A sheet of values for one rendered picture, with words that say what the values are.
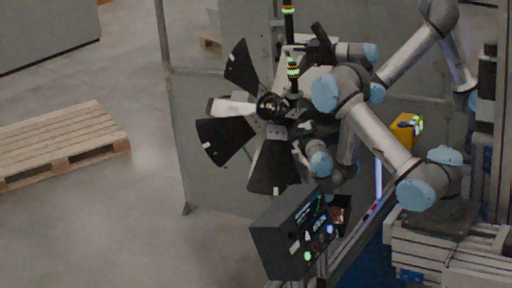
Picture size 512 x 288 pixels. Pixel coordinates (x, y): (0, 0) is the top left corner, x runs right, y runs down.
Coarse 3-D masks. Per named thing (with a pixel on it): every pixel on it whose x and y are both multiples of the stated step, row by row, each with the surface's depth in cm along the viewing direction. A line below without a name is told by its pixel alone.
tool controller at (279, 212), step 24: (288, 192) 199; (312, 192) 194; (264, 216) 187; (288, 216) 183; (312, 216) 192; (264, 240) 183; (288, 240) 181; (312, 240) 191; (264, 264) 187; (288, 264) 182; (312, 264) 190
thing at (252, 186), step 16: (272, 144) 262; (288, 144) 266; (256, 160) 259; (272, 160) 260; (288, 160) 263; (256, 176) 257; (272, 176) 258; (288, 176) 260; (256, 192) 256; (272, 192) 256
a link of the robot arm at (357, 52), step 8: (352, 48) 243; (360, 48) 242; (368, 48) 241; (376, 48) 242; (352, 56) 243; (360, 56) 242; (368, 56) 241; (376, 56) 242; (360, 64) 243; (368, 64) 243
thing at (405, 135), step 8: (400, 120) 277; (408, 120) 276; (416, 120) 275; (392, 128) 272; (400, 128) 270; (408, 128) 269; (400, 136) 271; (408, 136) 269; (416, 136) 275; (408, 144) 271
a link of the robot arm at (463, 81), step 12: (420, 0) 244; (432, 0) 235; (420, 12) 247; (456, 36) 245; (444, 48) 247; (456, 48) 246; (456, 60) 248; (456, 72) 251; (468, 72) 252; (456, 84) 255; (468, 84) 253; (456, 96) 257
